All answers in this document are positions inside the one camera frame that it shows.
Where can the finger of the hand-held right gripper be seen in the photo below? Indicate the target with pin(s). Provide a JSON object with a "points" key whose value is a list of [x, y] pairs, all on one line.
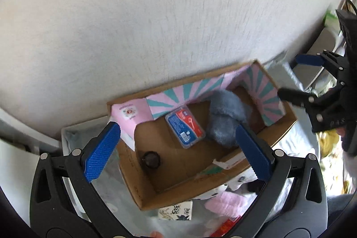
{"points": [[308, 59], [295, 96]]}

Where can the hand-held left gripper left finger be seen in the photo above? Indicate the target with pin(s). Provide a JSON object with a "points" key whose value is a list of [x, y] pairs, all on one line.
{"points": [[102, 153]]}

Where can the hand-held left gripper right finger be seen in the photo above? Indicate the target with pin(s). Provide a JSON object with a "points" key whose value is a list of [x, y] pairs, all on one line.
{"points": [[254, 155]]}

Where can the white panda plush toy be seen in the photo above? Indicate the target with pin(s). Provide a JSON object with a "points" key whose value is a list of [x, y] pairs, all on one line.
{"points": [[242, 181]]}

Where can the pink fluffy earmuffs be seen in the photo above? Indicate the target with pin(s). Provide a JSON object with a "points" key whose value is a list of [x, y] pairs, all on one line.
{"points": [[226, 202]]}

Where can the pink and teal cardboard box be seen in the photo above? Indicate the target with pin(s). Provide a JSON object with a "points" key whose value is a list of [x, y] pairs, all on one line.
{"points": [[178, 168]]}

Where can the floral bed sheet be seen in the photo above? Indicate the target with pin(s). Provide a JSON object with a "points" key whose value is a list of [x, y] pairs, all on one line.
{"points": [[111, 187]]}

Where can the green and white packet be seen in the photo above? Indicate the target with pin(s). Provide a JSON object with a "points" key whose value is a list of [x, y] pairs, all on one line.
{"points": [[331, 19]]}

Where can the grey-blue plush toy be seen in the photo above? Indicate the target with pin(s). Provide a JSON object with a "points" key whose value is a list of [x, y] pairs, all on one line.
{"points": [[223, 121]]}

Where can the small dark round object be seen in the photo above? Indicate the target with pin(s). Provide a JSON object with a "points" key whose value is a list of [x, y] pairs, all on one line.
{"points": [[151, 160]]}

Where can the yellow green cloth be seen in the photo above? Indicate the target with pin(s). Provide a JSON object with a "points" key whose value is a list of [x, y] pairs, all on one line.
{"points": [[332, 143]]}

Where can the blue and red plastic case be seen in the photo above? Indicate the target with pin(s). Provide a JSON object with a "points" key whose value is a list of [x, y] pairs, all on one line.
{"points": [[185, 126]]}

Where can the red packet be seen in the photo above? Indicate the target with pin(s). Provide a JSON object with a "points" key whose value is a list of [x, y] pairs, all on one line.
{"points": [[224, 227]]}

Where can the white black printed card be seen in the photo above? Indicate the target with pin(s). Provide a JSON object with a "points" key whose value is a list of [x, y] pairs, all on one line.
{"points": [[175, 211]]}

